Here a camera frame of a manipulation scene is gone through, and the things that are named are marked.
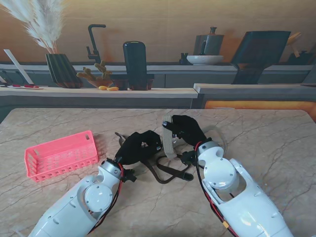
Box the beige woven belt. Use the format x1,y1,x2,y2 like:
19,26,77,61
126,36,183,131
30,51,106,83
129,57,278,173
115,115,179,160
167,124,228,168

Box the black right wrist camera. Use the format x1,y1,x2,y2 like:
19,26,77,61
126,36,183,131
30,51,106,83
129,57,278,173
181,151,198,166

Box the black angled slab stand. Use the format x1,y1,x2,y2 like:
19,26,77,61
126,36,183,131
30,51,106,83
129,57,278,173
230,31,292,85

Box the red black right arm cable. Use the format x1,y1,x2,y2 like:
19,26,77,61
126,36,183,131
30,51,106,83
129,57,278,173
196,145,237,237

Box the pink plastic storage basket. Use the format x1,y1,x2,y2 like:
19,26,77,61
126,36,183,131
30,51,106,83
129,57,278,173
24,130,100,183

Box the black kitchen faucet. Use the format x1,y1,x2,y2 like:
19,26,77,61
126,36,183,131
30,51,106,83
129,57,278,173
86,24,107,64

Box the grey kitchen counter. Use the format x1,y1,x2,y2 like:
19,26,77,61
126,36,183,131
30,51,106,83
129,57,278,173
0,61,316,87

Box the yellow kitchen utensils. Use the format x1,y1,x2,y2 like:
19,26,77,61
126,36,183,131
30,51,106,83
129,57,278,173
286,31,302,46

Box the dark ribbed vase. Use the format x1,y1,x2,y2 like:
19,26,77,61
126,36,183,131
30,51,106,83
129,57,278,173
45,53,83,89

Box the red black arm cable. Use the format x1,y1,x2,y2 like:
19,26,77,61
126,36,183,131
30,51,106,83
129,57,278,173
196,145,237,237
86,162,124,235

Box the black utensil holder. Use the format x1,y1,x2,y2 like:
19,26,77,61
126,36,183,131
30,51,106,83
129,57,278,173
287,50,316,65

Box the black tall cylinder appliance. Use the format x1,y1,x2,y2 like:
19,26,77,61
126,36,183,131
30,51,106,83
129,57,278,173
122,40,149,84

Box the white plate with red food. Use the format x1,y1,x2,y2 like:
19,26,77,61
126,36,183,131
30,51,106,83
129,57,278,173
6,83,45,90

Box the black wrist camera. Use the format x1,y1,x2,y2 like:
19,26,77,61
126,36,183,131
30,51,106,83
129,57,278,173
122,167,137,183
181,151,198,166

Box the white ceramic bowl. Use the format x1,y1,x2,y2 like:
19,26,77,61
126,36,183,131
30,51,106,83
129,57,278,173
186,55,225,66

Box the red black left arm cable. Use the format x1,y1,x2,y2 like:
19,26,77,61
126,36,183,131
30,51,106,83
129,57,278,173
86,162,124,235

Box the grey lidded pot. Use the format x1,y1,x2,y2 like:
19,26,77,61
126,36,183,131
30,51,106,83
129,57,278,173
193,26,225,56

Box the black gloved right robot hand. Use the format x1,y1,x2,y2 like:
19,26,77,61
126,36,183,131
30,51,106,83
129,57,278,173
162,115,208,149

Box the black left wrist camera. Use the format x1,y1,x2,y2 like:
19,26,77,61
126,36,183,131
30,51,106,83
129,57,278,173
122,167,137,183

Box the green cactus plant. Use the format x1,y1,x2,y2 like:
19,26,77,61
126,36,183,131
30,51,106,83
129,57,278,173
76,60,113,81

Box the wooden bowl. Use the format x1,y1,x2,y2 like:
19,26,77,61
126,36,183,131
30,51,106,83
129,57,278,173
86,79,115,88

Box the light wooden counter shelf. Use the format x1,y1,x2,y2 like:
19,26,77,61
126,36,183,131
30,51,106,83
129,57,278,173
0,86,199,99

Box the pale stone counter slab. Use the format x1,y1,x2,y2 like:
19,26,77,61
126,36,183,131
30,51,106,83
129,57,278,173
193,83,316,95

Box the white leaning board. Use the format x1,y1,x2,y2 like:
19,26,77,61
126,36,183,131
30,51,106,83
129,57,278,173
3,49,35,85

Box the dark brown woven belt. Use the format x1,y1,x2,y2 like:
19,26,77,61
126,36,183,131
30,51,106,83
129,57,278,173
140,154,195,185

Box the white pampas grass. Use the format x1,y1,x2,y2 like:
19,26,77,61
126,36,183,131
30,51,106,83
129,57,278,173
0,0,66,54

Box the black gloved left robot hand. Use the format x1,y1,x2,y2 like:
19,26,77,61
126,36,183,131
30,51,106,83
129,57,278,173
115,130,162,166

